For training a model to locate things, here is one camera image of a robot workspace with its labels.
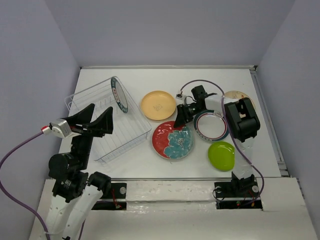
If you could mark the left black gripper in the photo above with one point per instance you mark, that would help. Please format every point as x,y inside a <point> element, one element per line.
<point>88,130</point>

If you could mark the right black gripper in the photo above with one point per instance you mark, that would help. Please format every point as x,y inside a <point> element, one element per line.
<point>186,110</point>

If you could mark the red teal flower plate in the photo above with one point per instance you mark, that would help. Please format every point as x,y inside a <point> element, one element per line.
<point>172,143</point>

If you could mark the yellow plate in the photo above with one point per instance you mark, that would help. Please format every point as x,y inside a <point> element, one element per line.
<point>158,105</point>

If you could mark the green rim lettered plate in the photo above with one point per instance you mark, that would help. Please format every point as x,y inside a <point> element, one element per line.
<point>119,94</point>

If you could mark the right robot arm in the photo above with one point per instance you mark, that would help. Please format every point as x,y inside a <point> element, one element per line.
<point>242,124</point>

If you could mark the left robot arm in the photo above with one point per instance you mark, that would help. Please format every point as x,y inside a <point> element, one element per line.
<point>75,191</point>

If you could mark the green red striped plate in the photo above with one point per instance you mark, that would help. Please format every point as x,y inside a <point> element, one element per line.
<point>210,126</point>

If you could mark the lime green plate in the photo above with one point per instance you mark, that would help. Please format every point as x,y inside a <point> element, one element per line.
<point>221,155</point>

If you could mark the beige patterned plate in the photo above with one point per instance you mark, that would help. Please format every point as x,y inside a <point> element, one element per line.
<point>233,94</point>

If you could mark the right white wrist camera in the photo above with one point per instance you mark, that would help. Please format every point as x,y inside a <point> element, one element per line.
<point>183,98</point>

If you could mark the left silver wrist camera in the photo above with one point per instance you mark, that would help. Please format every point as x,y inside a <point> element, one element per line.
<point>60,128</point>

